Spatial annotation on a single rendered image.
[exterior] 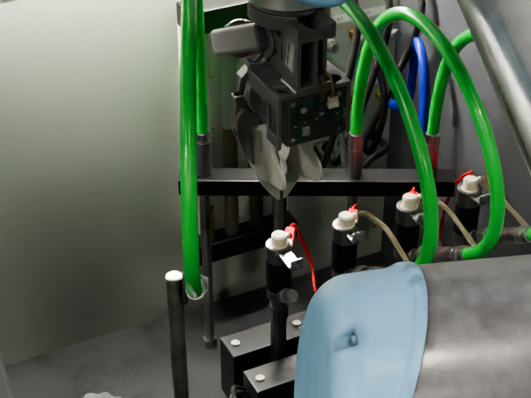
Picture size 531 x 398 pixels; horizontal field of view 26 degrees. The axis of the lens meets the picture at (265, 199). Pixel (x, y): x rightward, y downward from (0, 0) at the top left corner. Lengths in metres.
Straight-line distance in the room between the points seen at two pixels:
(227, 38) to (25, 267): 0.51
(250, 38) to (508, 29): 0.33
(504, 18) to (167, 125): 0.73
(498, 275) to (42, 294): 0.99
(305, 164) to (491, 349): 0.56
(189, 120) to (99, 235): 0.54
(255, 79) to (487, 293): 0.49
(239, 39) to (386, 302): 0.54
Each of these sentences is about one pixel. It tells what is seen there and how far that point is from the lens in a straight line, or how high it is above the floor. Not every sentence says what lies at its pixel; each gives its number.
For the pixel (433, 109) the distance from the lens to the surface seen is 1.33.
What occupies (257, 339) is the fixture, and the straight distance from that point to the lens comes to 1.32.
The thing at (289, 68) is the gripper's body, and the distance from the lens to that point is 0.97.
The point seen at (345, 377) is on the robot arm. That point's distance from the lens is 0.52.
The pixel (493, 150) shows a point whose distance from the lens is 1.11.
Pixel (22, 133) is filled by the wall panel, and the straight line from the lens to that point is 1.36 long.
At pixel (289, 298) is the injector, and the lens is 1.21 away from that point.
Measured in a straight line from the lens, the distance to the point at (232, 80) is 1.39.
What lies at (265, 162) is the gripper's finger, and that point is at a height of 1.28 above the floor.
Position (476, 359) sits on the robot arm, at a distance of 0.53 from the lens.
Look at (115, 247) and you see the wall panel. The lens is 1.49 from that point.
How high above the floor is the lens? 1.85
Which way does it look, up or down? 34 degrees down
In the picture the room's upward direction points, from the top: straight up
